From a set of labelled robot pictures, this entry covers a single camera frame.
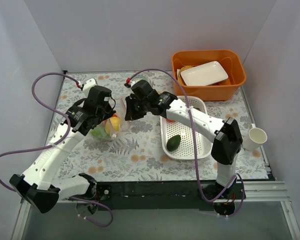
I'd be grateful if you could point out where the clear zip top bag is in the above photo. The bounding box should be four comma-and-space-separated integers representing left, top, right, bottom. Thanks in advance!
89, 98, 131, 140

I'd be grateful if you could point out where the white perforated plastic basket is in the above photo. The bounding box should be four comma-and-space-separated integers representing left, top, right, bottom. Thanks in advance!
159, 95, 213, 160

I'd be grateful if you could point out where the aluminium frame rail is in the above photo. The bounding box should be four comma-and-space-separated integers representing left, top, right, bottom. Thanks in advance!
12, 180, 300, 240

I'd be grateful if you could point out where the white rectangular plate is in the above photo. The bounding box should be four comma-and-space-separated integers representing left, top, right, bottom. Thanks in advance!
180, 60, 228, 86

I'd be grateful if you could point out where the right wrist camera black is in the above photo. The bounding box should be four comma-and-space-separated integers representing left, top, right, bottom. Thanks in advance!
131, 80, 159, 102

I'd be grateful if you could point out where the white mug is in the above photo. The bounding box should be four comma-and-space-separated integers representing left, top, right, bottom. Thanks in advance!
242, 123, 268, 152

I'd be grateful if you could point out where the green avocado toy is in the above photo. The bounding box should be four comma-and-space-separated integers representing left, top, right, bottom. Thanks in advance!
166, 134, 181, 152

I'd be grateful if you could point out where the small patterned bowl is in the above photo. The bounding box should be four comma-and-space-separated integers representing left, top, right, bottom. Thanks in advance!
130, 73, 148, 82

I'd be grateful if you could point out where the yellow lemon toy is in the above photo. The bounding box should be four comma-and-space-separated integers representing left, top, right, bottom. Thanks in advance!
105, 117, 121, 134

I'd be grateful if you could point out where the orange plastic tub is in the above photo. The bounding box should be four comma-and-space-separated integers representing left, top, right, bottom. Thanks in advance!
171, 49, 247, 101

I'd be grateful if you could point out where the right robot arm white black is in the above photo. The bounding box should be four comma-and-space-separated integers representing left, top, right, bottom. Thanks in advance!
125, 91, 243, 199

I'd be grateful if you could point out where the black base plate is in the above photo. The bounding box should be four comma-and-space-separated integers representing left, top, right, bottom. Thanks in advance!
87, 180, 246, 211

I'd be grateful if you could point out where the green grapes toy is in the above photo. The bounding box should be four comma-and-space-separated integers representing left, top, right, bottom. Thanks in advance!
90, 126, 110, 139

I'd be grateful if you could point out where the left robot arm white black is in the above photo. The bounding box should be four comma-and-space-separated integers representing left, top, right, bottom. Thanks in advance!
9, 97, 115, 214

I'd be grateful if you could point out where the woven straw coaster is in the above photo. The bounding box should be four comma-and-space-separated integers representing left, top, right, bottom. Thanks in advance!
176, 65, 201, 87

